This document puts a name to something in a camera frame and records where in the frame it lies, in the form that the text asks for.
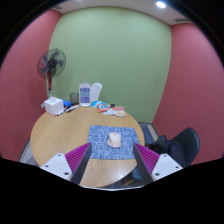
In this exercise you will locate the black bag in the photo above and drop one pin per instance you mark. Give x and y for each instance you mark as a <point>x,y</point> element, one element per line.
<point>168,150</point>

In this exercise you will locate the blue snack packet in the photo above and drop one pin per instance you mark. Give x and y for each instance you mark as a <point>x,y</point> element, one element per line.
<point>95,103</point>

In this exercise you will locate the cream computer mouse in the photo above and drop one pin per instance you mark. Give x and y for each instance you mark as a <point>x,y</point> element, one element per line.
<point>114,140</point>

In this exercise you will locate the blue whiteboard eraser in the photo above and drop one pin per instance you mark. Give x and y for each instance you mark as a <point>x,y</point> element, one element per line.
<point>67,104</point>

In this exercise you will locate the white tissue box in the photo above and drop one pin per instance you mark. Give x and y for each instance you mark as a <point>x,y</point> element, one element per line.
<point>53,106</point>

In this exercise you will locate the small black round object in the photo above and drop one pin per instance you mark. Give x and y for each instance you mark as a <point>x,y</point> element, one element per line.
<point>112,105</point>

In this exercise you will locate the white plastic chair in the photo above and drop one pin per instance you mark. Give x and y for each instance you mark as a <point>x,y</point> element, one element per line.
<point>96,90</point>

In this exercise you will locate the whiteboard marker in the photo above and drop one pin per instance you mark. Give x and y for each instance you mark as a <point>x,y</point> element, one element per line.
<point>72,108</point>
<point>61,112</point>

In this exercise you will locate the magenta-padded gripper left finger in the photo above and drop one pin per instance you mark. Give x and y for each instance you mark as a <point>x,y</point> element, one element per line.
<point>77,157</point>

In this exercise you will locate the acrylic sign stand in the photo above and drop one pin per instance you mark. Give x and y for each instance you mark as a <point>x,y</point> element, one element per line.
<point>84,95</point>

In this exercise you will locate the blue patterned mouse pad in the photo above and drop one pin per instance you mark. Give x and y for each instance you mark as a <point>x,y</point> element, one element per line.
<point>100,140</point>

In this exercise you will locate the dark mesh pen cup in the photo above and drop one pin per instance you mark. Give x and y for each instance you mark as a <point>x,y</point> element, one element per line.
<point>74,99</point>

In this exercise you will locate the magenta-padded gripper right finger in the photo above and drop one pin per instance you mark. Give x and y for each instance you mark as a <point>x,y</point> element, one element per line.
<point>146,157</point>

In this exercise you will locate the standing electric fan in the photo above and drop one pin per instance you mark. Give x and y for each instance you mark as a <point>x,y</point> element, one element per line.
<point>51,63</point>

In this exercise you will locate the black office chair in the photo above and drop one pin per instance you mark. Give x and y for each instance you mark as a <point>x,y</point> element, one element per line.
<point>188,141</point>

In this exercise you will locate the round ceiling light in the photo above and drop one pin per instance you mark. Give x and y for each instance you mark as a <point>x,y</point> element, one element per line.
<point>160,4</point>

